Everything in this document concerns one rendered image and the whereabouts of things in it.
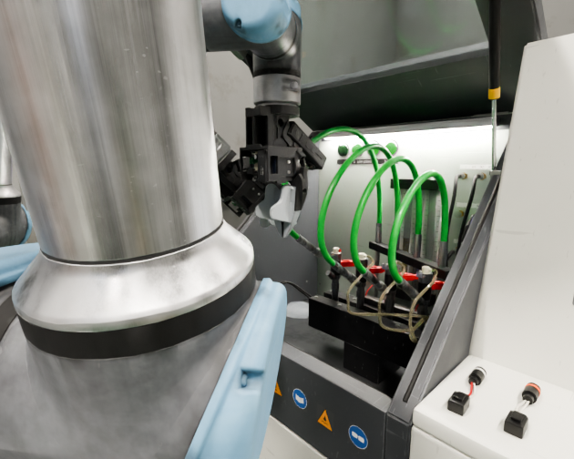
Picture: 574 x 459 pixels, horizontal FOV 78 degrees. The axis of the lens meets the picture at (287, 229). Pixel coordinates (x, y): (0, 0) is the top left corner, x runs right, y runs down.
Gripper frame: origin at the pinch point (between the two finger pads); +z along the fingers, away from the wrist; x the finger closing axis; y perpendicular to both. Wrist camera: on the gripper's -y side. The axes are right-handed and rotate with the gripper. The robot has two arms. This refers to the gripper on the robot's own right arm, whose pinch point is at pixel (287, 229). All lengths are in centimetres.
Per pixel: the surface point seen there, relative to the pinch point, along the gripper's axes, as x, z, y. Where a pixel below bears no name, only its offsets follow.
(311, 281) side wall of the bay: -43, 32, -53
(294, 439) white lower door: -0.8, 43.9, -2.9
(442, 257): 12.4, 9.2, -36.1
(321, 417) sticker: 6.1, 34.9, -2.8
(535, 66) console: 26, -29, -38
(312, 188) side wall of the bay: -43, -3, -53
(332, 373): 6.8, 26.6, -4.9
